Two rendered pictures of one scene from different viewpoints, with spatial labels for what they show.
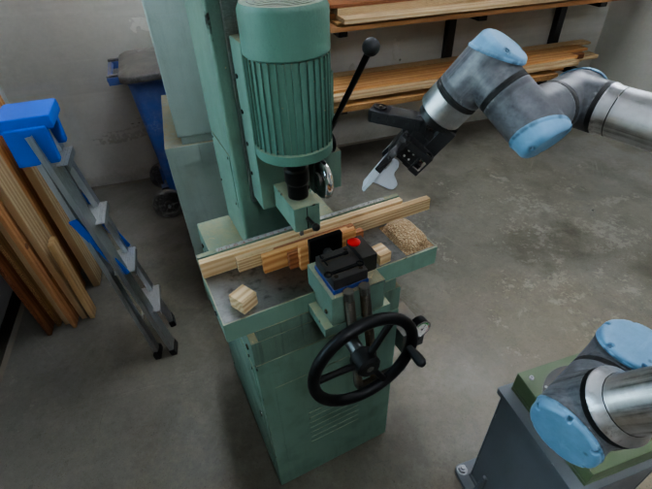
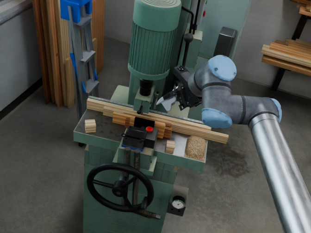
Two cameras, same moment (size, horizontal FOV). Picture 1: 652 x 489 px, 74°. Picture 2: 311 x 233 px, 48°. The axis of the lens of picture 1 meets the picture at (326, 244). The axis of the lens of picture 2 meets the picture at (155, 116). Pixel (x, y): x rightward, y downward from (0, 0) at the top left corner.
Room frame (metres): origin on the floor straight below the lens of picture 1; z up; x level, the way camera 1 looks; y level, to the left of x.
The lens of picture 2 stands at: (-0.17, -0.63, 1.98)
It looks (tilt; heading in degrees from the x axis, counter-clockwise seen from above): 39 degrees down; 30
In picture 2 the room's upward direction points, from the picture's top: 10 degrees clockwise
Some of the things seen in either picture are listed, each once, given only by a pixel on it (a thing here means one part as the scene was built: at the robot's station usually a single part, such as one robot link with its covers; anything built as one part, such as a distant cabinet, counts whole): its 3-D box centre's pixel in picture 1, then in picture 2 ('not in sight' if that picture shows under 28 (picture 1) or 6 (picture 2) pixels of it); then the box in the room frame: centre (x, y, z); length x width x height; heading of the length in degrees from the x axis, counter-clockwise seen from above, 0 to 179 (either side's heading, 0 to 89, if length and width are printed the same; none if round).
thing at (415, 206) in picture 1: (340, 231); (164, 125); (0.97, -0.04, 0.92); 0.60 x 0.02 x 0.04; 115
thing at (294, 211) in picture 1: (297, 206); (145, 98); (0.94, 0.07, 1.03); 0.14 x 0.07 x 0.09; 25
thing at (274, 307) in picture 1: (330, 277); (140, 143); (0.84, -0.01, 0.87); 0.61 x 0.30 x 0.06; 115
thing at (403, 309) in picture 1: (403, 326); (177, 200); (0.90, -0.23, 0.58); 0.12 x 0.08 x 0.08; 25
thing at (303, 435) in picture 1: (298, 343); (134, 179); (1.03, 0.12, 0.36); 0.58 x 0.45 x 0.71; 25
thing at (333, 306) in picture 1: (344, 285); (137, 148); (0.76, -0.04, 0.92); 0.15 x 0.13 x 0.09; 115
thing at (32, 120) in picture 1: (107, 248); (83, 75); (1.36, 0.87, 0.58); 0.27 x 0.25 x 1.16; 107
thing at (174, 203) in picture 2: (417, 327); (178, 202); (0.84, -0.26, 0.65); 0.06 x 0.04 x 0.08; 115
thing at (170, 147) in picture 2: (380, 253); (170, 146); (0.87, -0.14, 0.92); 0.04 x 0.04 x 0.03; 30
